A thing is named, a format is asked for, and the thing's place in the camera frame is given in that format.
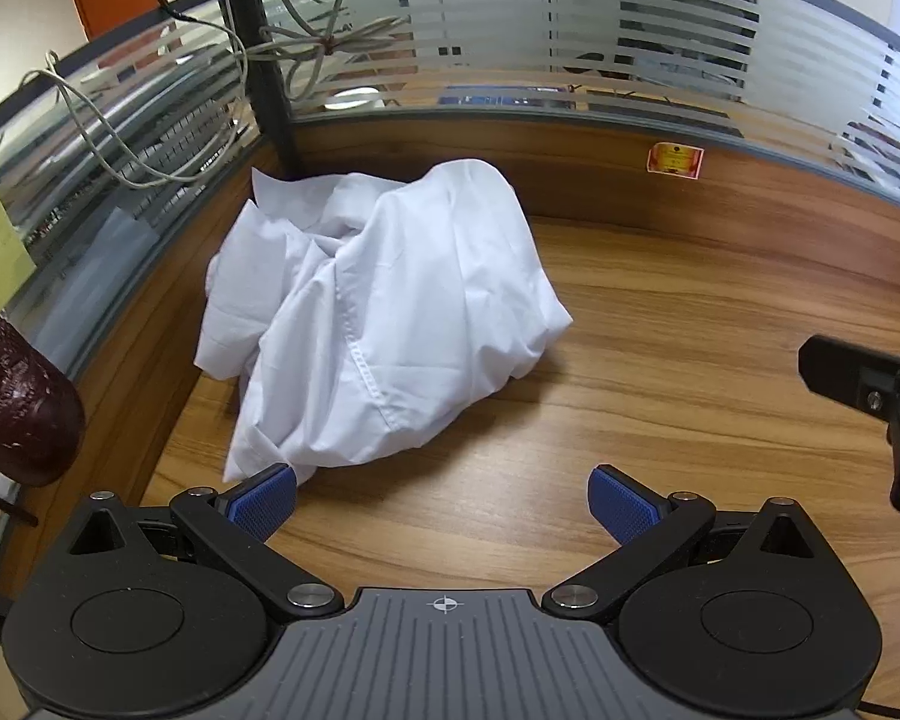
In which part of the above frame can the black partition post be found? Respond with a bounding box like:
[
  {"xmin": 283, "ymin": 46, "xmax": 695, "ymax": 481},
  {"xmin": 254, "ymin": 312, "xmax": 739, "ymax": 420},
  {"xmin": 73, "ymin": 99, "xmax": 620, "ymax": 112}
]
[{"xmin": 225, "ymin": 0, "xmax": 302, "ymax": 182}]

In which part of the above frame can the white shirt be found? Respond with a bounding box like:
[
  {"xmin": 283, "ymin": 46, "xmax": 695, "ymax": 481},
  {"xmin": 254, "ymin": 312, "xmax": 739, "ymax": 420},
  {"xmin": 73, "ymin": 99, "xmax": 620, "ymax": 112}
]
[{"xmin": 193, "ymin": 159, "xmax": 575, "ymax": 485}]

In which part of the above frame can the blue box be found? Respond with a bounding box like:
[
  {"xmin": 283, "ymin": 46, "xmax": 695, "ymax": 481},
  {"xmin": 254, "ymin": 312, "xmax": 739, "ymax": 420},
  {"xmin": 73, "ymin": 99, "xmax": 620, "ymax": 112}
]
[{"xmin": 439, "ymin": 86, "xmax": 575, "ymax": 107}]

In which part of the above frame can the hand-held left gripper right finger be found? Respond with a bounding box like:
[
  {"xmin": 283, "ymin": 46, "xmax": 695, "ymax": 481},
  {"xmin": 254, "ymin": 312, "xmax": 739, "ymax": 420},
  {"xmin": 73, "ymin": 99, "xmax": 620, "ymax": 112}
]
[{"xmin": 541, "ymin": 465, "xmax": 833, "ymax": 623}]

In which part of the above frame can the red yellow sticker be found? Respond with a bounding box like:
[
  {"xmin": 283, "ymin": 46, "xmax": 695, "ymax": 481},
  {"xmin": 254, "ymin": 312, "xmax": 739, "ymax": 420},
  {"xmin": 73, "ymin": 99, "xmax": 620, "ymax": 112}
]
[{"xmin": 647, "ymin": 141, "xmax": 704, "ymax": 179}]

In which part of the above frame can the dark red bag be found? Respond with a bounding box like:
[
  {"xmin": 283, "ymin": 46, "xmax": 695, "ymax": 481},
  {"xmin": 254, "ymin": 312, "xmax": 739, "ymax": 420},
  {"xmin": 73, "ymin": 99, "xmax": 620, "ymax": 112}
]
[{"xmin": 0, "ymin": 315, "xmax": 87, "ymax": 488}]

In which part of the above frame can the long grey cable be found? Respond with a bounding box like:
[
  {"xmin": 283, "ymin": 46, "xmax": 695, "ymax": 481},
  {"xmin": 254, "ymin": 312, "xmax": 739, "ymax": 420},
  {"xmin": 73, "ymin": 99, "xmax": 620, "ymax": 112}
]
[{"xmin": 21, "ymin": 0, "xmax": 250, "ymax": 190}]

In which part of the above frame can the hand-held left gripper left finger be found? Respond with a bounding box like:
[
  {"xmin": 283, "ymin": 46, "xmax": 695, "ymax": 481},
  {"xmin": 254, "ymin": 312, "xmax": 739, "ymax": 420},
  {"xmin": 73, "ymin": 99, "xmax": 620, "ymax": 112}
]
[{"xmin": 64, "ymin": 463, "xmax": 344, "ymax": 622}]

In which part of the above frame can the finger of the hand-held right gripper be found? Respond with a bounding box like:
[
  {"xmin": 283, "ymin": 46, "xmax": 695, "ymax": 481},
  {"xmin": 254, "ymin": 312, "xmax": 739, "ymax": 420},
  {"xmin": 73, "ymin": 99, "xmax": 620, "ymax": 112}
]
[{"xmin": 798, "ymin": 334, "xmax": 900, "ymax": 518}]

